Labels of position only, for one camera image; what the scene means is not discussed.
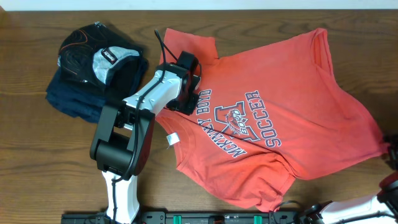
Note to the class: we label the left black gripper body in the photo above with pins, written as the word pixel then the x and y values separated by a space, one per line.
pixel 186 106

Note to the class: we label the red soccer t-shirt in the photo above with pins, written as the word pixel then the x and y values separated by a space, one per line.
pixel 266 117

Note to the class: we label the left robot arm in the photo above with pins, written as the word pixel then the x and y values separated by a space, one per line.
pixel 122 140

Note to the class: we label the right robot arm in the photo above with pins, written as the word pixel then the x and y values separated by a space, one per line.
pixel 380 208

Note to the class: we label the navy blue folded garment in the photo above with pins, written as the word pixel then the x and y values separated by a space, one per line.
pixel 77 102

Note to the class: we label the black patterned folded garment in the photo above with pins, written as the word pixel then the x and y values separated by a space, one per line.
pixel 99 59

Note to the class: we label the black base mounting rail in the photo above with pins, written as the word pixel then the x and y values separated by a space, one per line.
pixel 189 218

